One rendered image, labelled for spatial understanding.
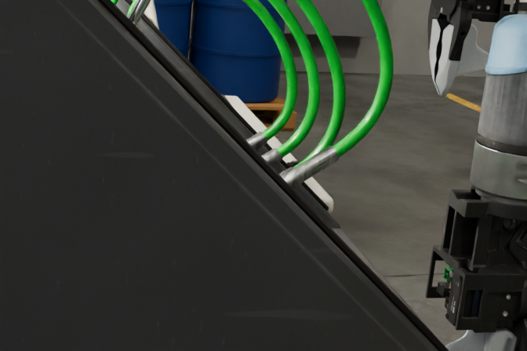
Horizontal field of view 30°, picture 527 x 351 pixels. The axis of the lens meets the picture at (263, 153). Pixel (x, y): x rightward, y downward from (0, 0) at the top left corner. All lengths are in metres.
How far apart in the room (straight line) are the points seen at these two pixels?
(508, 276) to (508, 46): 0.20
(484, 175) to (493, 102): 0.06
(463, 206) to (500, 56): 0.13
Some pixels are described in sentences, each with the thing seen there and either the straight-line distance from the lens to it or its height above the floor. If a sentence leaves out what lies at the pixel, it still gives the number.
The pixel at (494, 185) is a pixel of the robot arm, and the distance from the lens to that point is 0.85.
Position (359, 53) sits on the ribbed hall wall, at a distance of 8.25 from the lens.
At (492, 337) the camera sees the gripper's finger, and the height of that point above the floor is 1.05.
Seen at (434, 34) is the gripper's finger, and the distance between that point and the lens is 1.22.
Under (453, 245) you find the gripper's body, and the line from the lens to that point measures 0.88.
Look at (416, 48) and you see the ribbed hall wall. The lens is 8.48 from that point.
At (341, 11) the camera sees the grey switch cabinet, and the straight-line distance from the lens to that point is 7.79.
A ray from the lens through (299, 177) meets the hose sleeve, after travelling 1.04.
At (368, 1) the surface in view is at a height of 1.31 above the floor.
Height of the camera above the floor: 1.41
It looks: 15 degrees down
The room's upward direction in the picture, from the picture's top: 6 degrees clockwise
